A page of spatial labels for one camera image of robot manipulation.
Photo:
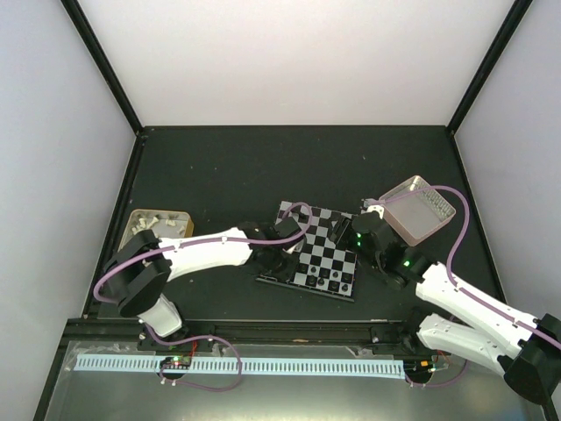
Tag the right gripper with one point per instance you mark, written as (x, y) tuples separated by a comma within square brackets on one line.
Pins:
[(340, 234)]

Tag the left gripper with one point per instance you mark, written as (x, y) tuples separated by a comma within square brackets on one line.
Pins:
[(287, 274)]

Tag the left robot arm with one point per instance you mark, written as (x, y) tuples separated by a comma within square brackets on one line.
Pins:
[(135, 278)]

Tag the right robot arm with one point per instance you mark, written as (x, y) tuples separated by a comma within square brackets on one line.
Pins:
[(521, 348)]

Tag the gold tin with white pieces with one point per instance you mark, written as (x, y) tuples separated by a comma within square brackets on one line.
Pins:
[(165, 224)]

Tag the black and white chessboard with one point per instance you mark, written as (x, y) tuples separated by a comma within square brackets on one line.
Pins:
[(323, 268)]

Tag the pink metal tin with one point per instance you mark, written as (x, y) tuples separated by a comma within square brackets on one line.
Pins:
[(415, 210)]

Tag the white slotted cable duct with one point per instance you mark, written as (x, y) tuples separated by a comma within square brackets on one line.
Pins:
[(391, 369)]

